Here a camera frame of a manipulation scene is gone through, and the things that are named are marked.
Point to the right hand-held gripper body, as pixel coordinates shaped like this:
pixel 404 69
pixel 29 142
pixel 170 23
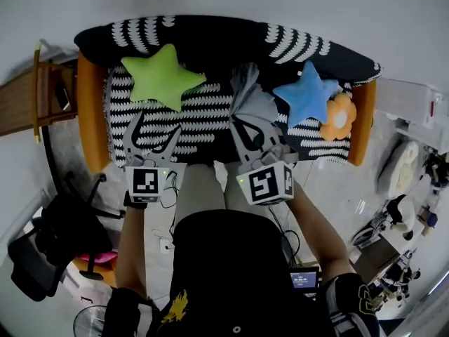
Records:
pixel 263 184

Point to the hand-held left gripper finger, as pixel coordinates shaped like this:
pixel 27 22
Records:
pixel 128 146
pixel 167 154

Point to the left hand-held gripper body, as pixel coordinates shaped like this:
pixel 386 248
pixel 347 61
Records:
pixel 145 184

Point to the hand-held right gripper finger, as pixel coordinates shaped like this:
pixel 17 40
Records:
pixel 270 135
pixel 242 153

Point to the grey shorts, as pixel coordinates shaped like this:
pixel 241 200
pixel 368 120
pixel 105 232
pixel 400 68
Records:
pixel 250 93

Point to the person's left forearm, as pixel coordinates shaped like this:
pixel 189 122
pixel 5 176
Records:
pixel 131 251

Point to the person's right forearm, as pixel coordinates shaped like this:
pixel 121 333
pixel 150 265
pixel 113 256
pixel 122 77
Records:
pixel 319 234

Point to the person's left hand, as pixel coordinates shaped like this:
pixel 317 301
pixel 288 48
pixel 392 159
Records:
pixel 131 205

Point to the person's beige trousers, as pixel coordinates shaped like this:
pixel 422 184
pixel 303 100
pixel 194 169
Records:
pixel 200 188

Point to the blue star pillow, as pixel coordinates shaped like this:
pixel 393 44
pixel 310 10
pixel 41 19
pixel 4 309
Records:
pixel 307 95

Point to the white power adapter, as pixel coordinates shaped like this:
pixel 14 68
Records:
pixel 166 246

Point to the orange flower pillow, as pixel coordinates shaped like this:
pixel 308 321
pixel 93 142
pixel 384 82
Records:
pixel 338 118

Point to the green star pillow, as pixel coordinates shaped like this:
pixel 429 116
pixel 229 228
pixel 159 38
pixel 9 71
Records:
pixel 161 79

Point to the phone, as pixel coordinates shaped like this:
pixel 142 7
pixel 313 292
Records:
pixel 62 98

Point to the pink seat cushion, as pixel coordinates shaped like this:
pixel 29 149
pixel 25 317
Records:
pixel 98 257

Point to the black office chair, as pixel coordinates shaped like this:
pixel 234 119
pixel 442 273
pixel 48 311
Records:
pixel 63 234

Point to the person's black shirt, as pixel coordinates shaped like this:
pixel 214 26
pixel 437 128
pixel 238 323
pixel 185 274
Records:
pixel 228 276

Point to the tablet screen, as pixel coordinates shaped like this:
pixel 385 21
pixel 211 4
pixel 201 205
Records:
pixel 304 278

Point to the orange sofa with striped blanket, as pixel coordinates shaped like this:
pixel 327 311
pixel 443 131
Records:
pixel 210 47

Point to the wooden side table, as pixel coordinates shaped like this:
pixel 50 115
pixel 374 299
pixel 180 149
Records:
pixel 17 107

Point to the egg shaped floor cushion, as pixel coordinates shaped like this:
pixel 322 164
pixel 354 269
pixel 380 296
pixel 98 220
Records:
pixel 403 167

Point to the white water dispenser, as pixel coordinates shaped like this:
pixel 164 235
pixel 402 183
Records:
pixel 403 97

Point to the floor fan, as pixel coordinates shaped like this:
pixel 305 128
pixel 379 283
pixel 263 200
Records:
pixel 89 323

